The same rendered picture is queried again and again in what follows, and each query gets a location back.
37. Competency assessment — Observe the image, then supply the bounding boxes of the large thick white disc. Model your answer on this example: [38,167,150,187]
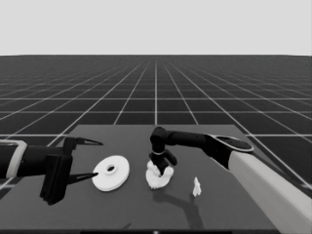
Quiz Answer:
[91,155,131,193]

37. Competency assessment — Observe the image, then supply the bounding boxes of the small white T-shaped piece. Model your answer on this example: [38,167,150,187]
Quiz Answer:
[192,176,203,198]

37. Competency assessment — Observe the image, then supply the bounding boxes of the white round carrier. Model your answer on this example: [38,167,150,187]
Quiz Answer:
[144,160,175,190]

